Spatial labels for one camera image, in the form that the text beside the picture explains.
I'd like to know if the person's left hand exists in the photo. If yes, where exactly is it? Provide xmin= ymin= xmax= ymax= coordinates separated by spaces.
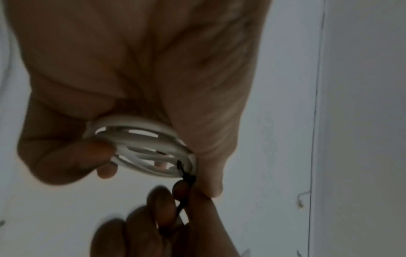
xmin=4 ymin=0 xmax=274 ymax=199

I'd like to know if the person's right hand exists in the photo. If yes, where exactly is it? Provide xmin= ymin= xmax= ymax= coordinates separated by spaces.
xmin=90 ymin=179 xmax=242 ymax=257

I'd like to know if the thin black nylon zip tie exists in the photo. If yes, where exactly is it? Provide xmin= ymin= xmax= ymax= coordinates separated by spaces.
xmin=159 ymin=160 xmax=198 ymax=237

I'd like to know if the short white cable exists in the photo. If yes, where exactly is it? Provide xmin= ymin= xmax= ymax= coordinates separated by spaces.
xmin=83 ymin=114 xmax=198 ymax=179

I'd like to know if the thin black wall wire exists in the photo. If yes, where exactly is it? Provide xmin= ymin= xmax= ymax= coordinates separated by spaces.
xmin=307 ymin=10 xmax=326 ymax=257

